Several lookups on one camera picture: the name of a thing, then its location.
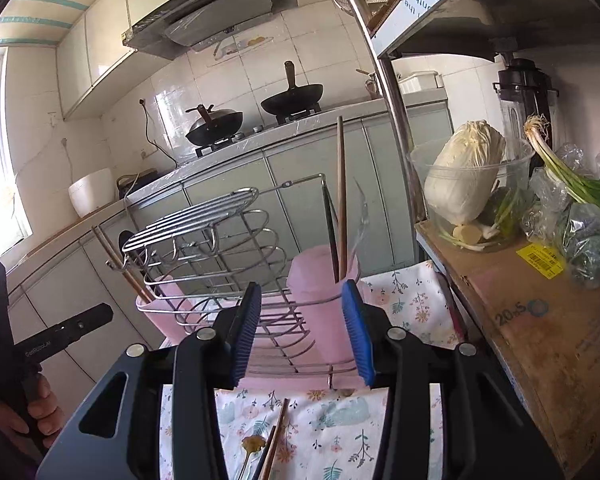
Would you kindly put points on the pink utensil cup right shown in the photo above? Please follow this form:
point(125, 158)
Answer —
point(313, 287)

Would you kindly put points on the person's left hand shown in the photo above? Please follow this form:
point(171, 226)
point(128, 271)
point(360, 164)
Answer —
point(44, 409)

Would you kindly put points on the cardboard box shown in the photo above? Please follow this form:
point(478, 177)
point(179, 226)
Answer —
point(546, 334)

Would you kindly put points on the black wok with lid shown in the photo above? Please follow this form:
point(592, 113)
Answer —
point(213, 125)

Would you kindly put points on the napa cabbage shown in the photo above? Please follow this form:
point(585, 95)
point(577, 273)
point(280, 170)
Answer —
point(460, 182)

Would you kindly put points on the metal shelf pole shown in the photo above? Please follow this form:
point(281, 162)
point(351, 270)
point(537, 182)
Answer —
point(390, 91)

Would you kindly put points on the black wok on stove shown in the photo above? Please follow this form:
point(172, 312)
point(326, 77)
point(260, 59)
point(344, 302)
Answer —
point(295, 99)

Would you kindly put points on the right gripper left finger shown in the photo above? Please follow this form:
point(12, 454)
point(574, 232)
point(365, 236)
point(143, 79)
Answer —
point(213, 358)

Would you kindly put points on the pink drip tray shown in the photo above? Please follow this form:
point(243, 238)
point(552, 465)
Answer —
point(284, 355)

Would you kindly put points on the clear plastic bowl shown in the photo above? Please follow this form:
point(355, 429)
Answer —
point(497, 225)

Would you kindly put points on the range hood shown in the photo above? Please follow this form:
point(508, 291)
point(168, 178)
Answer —
point(180, 25)

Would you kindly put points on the gold metal spoon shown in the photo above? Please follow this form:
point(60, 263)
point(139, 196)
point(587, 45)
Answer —
point(251, 444)

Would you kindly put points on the clear plastic fork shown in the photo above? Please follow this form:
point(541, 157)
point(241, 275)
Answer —
point(363, 221)

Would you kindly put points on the floral bear print cloth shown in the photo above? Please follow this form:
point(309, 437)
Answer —
point(334, 434)

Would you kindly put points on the pink utensil cup left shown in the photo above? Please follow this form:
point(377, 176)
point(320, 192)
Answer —
point(165, 309)

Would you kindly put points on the black blender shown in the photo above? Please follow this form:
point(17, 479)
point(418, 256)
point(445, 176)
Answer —
point(524, 90)

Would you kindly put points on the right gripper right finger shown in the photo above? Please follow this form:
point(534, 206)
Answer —
point(390, 357)

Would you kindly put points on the light wooden chopstick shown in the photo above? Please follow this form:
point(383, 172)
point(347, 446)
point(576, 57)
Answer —
point(116, 263)

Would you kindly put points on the black chopstick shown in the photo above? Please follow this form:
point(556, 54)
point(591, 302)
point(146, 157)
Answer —
point(331, 232)

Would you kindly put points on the brown wooden chopstick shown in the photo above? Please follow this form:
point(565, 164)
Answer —
point(342, 201)

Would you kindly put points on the pink utensil cup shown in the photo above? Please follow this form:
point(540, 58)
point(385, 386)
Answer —
point(313, 287)
point(165, 309)

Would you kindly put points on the green onions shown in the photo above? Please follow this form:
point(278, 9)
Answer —
point(581, 189)

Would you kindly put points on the metal wire dish rack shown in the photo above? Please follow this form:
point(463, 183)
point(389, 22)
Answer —
point(214, 249)

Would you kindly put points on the dark wooden chopstick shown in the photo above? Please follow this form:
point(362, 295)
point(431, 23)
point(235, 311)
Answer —
point(267, 461)

